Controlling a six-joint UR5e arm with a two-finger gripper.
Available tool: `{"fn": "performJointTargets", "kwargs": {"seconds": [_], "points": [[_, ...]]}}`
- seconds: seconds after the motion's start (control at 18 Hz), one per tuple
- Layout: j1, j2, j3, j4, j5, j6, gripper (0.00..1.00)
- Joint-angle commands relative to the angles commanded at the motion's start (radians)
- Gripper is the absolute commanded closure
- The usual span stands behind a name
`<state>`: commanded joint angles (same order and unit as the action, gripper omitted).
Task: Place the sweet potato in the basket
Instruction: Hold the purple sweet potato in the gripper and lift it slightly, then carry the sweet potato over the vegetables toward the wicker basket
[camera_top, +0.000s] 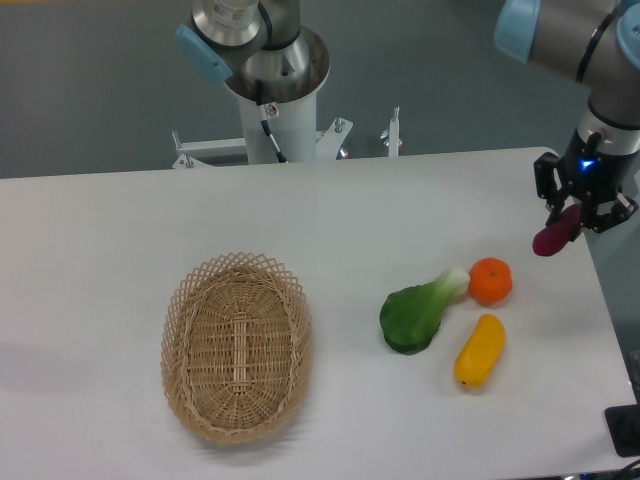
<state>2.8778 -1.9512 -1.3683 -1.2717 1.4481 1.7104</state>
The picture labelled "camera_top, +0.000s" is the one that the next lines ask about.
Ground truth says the yellow mango toy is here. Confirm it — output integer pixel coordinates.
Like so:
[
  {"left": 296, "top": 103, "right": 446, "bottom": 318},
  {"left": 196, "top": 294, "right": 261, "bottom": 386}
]
[{"left": 453, "top": 314, "right": 506, "bottom": 389}]

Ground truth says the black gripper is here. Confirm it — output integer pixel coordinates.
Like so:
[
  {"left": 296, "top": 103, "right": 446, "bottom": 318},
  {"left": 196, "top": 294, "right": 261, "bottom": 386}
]
[{"left": 533, "top": 129, "right": 639, "bottom": 233}]

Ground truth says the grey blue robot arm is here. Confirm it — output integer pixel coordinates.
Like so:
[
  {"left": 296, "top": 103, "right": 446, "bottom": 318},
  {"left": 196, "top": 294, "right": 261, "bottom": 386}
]
[{"left": 175, "top": 1, "right": 639, "bottom": 233}]

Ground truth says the black white cable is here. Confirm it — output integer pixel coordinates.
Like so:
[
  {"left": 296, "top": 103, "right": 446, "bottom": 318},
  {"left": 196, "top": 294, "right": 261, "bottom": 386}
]
[{"left": 253, "top": 79, "right": 290, "bottom": 164}]

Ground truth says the orange tangerine toy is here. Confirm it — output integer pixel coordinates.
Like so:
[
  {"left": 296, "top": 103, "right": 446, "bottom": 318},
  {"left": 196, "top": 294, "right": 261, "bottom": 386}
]
[{"left": 468, "top": 257, "right": 513, "bottom": 304}]

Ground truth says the woven wicker basket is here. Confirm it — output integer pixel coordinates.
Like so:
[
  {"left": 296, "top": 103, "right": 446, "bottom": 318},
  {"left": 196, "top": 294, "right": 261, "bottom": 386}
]
[{"left": 160, "top": 252, "right": 313, "bottom": 445}]

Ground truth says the black device at table edge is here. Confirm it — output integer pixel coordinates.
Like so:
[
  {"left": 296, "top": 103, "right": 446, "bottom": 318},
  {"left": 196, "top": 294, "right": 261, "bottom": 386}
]
[{"left": 604, "top": 404, "right": 639, "bottom": 458}]

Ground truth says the purple sweet potato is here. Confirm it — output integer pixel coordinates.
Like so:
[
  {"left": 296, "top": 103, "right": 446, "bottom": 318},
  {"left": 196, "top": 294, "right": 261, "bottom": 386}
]
[{"left": 532, "top": 204, "right": 582, "bottom": 257}]

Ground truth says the green bok choy toy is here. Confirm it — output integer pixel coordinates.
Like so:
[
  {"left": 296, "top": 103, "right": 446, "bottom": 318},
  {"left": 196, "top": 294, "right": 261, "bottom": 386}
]
[{"left": 379, "top": 267, "right": 470, "bottom": 355}]

